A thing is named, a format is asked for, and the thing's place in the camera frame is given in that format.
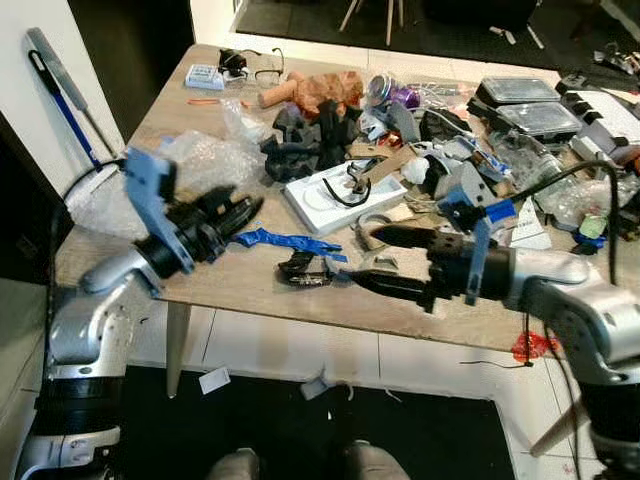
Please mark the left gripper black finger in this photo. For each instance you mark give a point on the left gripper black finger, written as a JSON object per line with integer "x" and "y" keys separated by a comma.
{"x": 224, "y": 196}
{"x": 244, "y": 215}

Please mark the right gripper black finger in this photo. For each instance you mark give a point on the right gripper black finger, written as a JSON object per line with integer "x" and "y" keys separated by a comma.
{"x": 395, "y": 284}
{"x": 405, "y": 238}

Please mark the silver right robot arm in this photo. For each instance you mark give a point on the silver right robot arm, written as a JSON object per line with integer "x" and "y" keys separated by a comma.
{"x": 580, "y": 310}

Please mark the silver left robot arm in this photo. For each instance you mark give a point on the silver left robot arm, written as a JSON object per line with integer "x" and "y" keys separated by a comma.
{"x": 85, "y": 320}

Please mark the large clear bubble wrap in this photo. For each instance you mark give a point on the large clear bubble wrap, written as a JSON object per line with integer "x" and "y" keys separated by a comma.
{"x": 200, "y": 160}

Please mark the blue tape strip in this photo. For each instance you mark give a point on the blue tape strip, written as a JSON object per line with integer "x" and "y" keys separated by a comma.
{"x": 285, "y": 241}

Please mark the flat white box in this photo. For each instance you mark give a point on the flat white box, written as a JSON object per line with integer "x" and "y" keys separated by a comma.
{"x": 310, "y": 200}

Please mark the small black plastic part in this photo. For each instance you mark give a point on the small black plastic part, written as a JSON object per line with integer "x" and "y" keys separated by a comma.
{"x": 303, "y": 268}

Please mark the black printed plastic part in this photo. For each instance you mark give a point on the black printed plastic part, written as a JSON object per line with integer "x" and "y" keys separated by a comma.
{"x": 310, "y": 140}

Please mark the red wrapper scrap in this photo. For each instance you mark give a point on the red wrapper scrap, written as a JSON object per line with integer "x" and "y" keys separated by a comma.
{"x": 532, "y": 346}

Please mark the grey tapered table leg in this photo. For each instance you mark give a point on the grey tapered table leg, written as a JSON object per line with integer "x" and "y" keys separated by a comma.
{"x": 177, "y": 340}

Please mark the small white printed box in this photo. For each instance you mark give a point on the small white printed box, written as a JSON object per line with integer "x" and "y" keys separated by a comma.
{"x": 204, "y": 77}

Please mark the white paper scrap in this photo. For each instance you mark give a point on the white paper scrap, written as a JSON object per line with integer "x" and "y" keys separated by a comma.
{"x": 213, "y": 380}
{"x": 316, "y": 386}

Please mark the purple metal can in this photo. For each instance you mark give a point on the purple metal can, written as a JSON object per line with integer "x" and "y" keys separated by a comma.
{"x": 400, "y": 95}

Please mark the brown crumpled paper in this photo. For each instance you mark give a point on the brown crumpled paper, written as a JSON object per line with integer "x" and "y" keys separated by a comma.
{"x": 325, "y": 90}

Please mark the black floor mat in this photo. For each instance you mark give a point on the black floor mat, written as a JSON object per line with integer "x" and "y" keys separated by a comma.
{"x": 300, "y": 430}

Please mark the black tray with clear lid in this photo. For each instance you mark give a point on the black tray with clear lid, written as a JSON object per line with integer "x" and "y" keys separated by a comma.
{"x": 515, "y": 90}
{"x": 540, "y": 118}

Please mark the grey right robot foot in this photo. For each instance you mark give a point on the grey right robot foot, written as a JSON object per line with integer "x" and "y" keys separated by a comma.
{"x": 372, "y": 462}

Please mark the grey robot foot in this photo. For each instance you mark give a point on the grey robot foot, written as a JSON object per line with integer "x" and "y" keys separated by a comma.
{"x": 372, "y": 462}
{"x": 233, "y": 465}

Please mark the white and black device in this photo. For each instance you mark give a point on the white and black device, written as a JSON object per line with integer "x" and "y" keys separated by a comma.
{"x": 605, "y": 115}

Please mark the grey left robot foot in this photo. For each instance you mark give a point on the grey left robot foot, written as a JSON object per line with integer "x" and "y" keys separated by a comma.
{"x": 233, "y": 465}

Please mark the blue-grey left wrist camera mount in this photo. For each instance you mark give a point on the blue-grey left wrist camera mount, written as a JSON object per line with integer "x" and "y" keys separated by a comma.
{"x": 148, "y": 185}

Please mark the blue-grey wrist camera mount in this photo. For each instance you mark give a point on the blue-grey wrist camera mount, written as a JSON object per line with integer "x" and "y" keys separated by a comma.
{"x": 148, "y": 185}
{"x": 472, "y": 200}

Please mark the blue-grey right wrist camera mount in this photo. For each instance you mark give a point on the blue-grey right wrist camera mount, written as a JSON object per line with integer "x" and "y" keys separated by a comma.
{"x": 472, "y": 200}

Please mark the small black camera device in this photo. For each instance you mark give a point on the small black camera device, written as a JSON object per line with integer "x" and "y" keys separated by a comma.
{"x": 233, "y": 62}

